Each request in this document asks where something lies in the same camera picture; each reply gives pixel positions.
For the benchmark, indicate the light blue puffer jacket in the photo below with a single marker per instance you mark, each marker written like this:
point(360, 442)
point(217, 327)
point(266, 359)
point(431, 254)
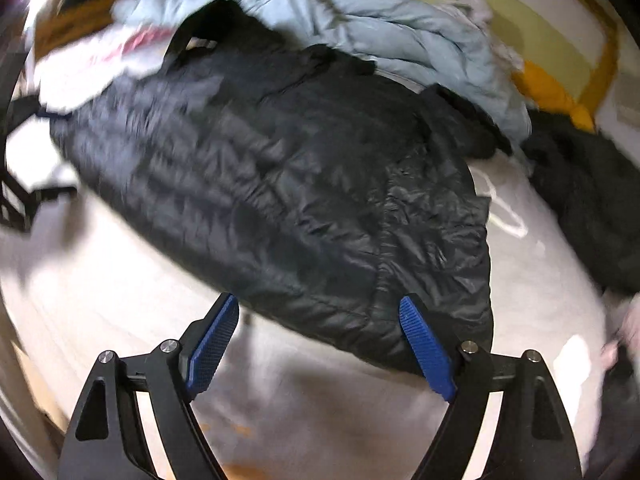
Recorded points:
point(400, 35)

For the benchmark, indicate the pink and white soft item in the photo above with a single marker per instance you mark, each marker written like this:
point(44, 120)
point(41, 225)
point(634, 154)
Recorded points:
point(622, 330)

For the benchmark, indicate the white cloth with pink stripes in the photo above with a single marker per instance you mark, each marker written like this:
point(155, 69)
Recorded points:
point(75, 75)

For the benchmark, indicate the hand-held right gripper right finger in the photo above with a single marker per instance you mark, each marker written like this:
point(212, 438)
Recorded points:
point(425, 347)

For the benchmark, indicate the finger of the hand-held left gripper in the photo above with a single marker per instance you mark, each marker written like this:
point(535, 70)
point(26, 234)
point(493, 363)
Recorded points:
point(20, 205)

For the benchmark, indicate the yellow garment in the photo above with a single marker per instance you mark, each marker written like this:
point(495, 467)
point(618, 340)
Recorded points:
point(545, 87)

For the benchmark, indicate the grey blanket with heart print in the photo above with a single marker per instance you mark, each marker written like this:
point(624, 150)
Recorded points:
point(125, 285)

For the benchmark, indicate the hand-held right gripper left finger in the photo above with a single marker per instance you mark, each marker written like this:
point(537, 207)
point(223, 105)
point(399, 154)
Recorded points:
point(212, 347)

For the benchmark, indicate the dark grey garment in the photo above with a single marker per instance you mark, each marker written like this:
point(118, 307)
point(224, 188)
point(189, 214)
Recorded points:
point(585, 195)

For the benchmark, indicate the wooden furniture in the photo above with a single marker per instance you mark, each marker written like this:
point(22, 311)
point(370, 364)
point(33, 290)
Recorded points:
point(65, 30)

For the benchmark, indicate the black puffer jacket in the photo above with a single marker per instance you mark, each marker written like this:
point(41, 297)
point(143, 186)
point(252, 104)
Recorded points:
point(275, 160)

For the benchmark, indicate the white fluffy cloth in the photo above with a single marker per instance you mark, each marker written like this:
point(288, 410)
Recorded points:
point(475, 5)

